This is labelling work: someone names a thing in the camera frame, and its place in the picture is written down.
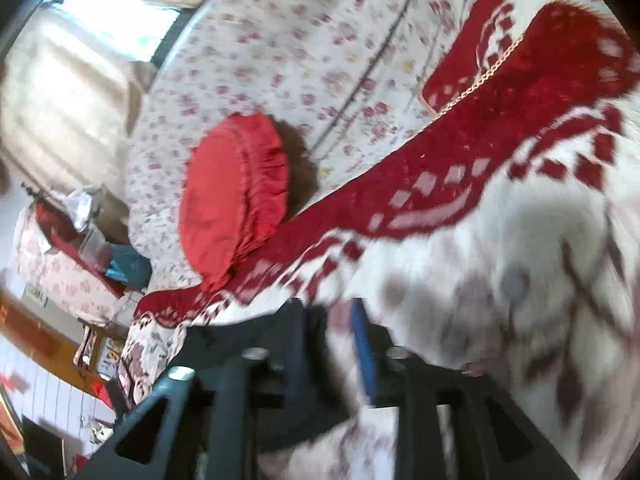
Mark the teal box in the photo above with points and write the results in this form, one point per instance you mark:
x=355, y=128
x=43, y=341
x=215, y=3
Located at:
x=131, y=265

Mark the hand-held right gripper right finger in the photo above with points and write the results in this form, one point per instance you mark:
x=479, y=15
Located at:
x=364, y=355

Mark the wooden furniture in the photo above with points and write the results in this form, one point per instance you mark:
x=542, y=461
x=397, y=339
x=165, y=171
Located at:
x=97, y=355

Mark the floral cloth cover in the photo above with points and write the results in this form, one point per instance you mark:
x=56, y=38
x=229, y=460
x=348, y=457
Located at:
x=55, y=280

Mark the red and white plush blanket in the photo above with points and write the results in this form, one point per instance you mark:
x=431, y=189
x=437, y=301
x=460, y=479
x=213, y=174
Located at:
x=500, y=240

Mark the red round ruffled cushion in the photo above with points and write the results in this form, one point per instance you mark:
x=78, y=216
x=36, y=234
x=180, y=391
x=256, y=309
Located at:
x=225, y=200

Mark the floral quilt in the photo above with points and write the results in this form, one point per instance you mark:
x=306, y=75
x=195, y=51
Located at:
x=300, y=45

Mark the clear plastic container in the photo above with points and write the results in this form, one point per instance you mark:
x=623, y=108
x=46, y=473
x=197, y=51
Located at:
x=96, y=247

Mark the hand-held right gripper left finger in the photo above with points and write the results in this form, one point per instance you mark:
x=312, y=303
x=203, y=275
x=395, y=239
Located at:
x=296, y=360

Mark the black pants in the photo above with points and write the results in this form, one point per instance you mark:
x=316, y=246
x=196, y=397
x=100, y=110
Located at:
x=310, y=425

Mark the window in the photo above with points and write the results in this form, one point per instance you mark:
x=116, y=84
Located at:
x=120, y=25

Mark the crumpled plastic bag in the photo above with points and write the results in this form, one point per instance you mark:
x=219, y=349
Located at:
x=85, y=205

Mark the beige curtain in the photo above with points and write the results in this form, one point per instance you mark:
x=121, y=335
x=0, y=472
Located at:
x=65, y=120

